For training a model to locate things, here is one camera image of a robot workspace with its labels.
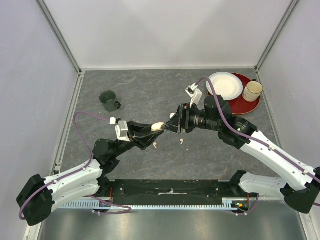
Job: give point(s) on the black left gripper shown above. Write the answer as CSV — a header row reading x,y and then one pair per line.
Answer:
x,y
144,141

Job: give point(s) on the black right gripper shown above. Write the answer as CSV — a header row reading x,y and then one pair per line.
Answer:
x,y
181,119

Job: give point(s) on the beige earbud charging case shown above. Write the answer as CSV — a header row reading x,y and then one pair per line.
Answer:
x,y
157,126

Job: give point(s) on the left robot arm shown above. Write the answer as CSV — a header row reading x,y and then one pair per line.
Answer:
x,y
43,195

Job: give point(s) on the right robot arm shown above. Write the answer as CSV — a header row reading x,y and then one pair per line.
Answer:
x,y
298,183

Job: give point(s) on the dark green mug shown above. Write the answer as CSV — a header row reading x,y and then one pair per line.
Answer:
x,y
109,101

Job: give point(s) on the white plate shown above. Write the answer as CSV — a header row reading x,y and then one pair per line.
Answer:
x,y
227,85

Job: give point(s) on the red round tray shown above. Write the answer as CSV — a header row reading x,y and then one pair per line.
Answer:
x,y
239,106

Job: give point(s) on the beige patterned cup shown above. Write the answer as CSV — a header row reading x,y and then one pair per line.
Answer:
x,y
252,91

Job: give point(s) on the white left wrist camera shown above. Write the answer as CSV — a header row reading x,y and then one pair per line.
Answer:
x,y
121,129

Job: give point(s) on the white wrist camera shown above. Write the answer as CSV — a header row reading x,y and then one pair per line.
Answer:
x,y
121,129
194,93

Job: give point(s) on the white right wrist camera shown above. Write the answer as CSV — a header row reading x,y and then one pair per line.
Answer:
x,y
194,93

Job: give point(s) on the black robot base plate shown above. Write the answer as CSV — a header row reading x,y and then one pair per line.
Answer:
x,y
184,192

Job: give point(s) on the light blue cable duct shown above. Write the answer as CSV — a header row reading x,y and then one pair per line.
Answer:
x,y
91,204

